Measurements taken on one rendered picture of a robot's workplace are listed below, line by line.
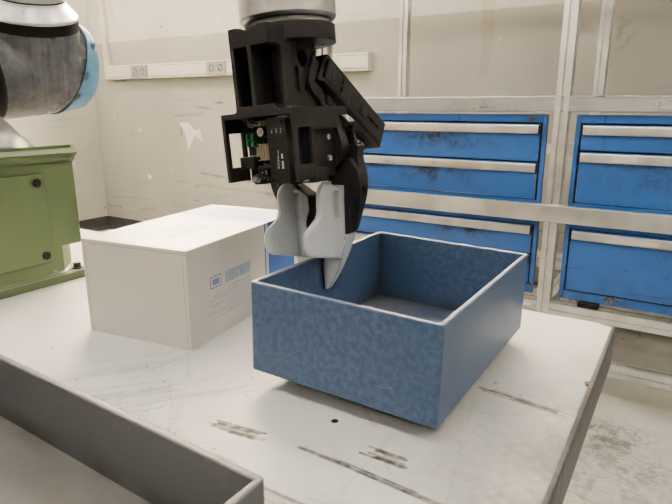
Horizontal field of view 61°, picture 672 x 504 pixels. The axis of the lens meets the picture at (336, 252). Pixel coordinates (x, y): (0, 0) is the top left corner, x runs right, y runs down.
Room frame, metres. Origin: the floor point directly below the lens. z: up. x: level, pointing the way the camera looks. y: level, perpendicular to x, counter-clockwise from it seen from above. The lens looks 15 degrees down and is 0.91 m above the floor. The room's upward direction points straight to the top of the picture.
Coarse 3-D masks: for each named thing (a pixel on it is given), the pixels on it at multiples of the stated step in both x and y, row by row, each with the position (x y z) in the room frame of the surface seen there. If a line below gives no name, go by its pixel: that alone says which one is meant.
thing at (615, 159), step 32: (576, 128) 1.69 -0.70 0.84; (608, 128) 1.63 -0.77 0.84; (640, 128) 1.59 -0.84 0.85; (576, 160) 1.69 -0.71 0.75; (608, 160) 1.63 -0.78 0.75; (640, 160) 1.59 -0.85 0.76; (576, 192) 1.68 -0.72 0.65; (608, 192) 1.64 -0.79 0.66; (640, 192) 1.59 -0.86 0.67; (576, 256) 1.67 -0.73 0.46; (608, 256) 1.62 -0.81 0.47; (640, 256) 1.58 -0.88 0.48; (576, 288) 1.66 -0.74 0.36; (608, 288) 1.62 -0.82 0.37; (640, 288) 1.57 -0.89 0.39
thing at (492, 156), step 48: (384, 144) 2.02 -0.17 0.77; (432, 144) 1.92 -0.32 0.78; (480, 144) 1.84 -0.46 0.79; (528, 144) 1.76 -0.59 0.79; (432, 192) 1.92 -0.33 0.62; (480, 192) 1.83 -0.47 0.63; (528, 192) 1.75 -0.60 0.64; (480, 240) 1.83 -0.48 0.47; (528, 240) 1.75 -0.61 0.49; (528, 288) 1.74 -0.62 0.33
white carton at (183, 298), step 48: (96, 240) 0.50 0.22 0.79; (144, 240) 0.50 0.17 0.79; (192, 240) 0.50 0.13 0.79; (240, 240) 0.53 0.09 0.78; (96, 288) 0.50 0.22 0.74; (144, 288) 0.48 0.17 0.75; (192, 288) 0.46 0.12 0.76; (240, 288) 0.53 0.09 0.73; (144, 336) 0.48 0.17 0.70; (192, 336) 0.46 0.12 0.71
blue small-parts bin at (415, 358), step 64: (384, 256) 0.55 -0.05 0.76; (448, 256) 0.52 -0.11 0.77; (512, 256) 0.49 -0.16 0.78; (256, 320) 0.39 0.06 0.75; (320, 320) 0.36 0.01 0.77; (384, 320) 0.33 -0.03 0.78; (448, 320) 0.32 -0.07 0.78; (512, 320) 0.45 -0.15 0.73; (320, 384) 0.36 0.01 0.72; (384, 384) 0.33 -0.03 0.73; (448, 384) 0.33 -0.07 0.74
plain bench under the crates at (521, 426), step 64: (0, 320) 0.53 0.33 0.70; (64, 320) 0.53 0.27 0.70; (576, 320) 0.53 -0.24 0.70; (128, 384) 0.40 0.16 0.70; (192, 384) 0.40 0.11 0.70; (256, 384) 0.40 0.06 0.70; (512, 384) 0.40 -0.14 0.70; (576, 384) 0.40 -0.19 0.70; (256, 448) 0.31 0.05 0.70; (320, 448) 0.31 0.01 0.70; (384, 448) 0.31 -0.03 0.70; (448, 448) 0.31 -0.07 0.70; (512, 448) 0.31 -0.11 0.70; (576, 448) 0.34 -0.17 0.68
